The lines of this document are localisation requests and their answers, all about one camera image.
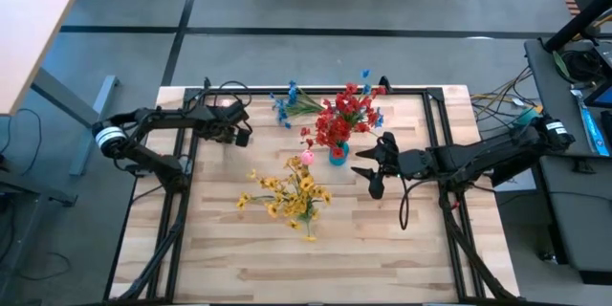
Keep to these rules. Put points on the light wooden desk top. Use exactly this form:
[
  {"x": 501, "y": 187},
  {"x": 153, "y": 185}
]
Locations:
[{"x": 28, "y": 33}]

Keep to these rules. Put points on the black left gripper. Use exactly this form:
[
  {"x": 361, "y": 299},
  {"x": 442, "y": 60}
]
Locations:
[{"x": 222, "y": 119}]

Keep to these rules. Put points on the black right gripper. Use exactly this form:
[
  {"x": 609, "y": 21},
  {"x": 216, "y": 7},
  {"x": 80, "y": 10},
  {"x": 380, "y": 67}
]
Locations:
[{"x": 411, "y": 163}]

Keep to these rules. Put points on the blue glass vase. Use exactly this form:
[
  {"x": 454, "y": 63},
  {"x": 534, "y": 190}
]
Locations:
[{"x": 340, "y": 159}]

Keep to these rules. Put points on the dark grey table base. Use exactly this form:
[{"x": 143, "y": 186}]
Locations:
[{"x": 28, "y": 186}]

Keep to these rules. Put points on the red artificial flower bunch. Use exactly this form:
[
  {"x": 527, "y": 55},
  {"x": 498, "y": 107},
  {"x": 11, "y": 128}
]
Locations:
[
  {"x": 351, "y": 102},
  {"x": 337, "y": 131}
]

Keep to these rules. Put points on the blue artificial flower bunch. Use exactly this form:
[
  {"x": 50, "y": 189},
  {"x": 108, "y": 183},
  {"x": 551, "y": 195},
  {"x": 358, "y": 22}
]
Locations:
[
  {"x": 291, "y": 98},
  {"x": 380, "y": 118}
]

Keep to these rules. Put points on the yellow artificial flower bunch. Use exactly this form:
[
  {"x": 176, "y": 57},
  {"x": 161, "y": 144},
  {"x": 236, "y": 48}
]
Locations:
[
  {"x": 306, "y": 184},
  {"x": 272, "y": 184}
]

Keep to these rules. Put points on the black metal table frame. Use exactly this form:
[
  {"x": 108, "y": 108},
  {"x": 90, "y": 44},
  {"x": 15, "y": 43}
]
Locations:
[{"x": 411, "y": 91}]

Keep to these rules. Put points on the grey metal desk leg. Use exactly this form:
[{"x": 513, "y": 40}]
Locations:
[{"x": 102, "y": 105}]

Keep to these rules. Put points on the blue strip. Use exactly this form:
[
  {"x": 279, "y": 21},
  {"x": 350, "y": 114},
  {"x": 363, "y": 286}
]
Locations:
[{"x": 593, "y": 129}]

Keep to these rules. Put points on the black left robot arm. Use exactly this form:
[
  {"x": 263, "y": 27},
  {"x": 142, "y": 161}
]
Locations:
[{"x": 162, "y": 117}]

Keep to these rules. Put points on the black tablet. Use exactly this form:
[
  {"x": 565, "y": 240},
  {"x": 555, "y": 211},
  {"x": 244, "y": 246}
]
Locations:
[{"x": 603, "y": 95}]

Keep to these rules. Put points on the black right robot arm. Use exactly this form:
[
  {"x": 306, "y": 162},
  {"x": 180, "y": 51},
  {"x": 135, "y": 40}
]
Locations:
[{"x": 502, "y": 153}]

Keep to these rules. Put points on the grey side table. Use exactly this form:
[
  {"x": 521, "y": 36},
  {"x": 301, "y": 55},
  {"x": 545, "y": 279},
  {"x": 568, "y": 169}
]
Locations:
[{"x": 550, "y": 81}]

